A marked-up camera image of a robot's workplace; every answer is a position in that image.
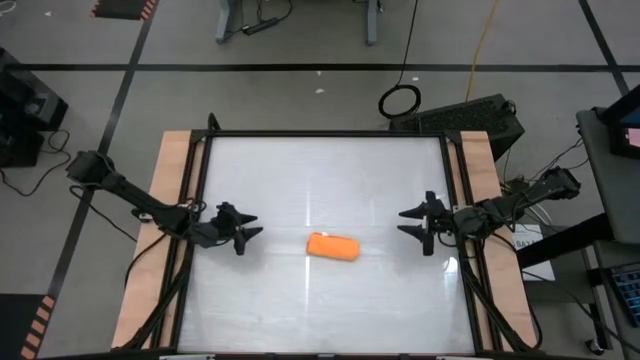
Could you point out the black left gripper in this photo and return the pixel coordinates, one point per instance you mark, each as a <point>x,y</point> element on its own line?
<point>225,225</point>

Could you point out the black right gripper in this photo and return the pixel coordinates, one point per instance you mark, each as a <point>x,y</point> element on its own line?
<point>440,220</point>

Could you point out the orange towel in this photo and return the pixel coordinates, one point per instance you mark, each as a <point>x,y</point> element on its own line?
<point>332,246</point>

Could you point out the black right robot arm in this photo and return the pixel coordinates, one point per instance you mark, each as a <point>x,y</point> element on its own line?
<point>505,205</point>

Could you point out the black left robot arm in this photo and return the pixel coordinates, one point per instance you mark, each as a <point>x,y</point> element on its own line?
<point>140,197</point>

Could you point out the black computer tower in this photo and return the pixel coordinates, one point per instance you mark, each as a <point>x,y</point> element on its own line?
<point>465,117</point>

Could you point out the white paper sheet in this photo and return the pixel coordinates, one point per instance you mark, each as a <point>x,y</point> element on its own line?
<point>537,265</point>

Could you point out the grey side table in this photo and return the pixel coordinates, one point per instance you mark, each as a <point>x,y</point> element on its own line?
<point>615,190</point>

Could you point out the black power strip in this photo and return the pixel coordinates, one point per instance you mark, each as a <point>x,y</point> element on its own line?
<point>260,26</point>

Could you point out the grey desk leg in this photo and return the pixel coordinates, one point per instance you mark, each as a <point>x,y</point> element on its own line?
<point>374,22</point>
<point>227,20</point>

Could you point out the black caster wheel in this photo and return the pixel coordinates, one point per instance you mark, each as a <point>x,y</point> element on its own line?
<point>595,346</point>

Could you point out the black monitor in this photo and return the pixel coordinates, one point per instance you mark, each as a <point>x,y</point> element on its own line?
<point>620,140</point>

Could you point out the keyboard with blue keys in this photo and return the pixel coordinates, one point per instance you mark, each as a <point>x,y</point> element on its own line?
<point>630,295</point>

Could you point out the black orange striped mat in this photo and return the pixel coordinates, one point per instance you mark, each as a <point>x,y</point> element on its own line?
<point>20,325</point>
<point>125,9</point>

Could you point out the black equipment stack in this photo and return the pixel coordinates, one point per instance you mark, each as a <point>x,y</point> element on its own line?
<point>25,105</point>

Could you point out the black metal table frame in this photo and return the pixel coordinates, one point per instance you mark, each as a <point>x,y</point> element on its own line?
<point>325,133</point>

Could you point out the black stand frame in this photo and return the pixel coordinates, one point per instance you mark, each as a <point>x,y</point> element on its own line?
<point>565,240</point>

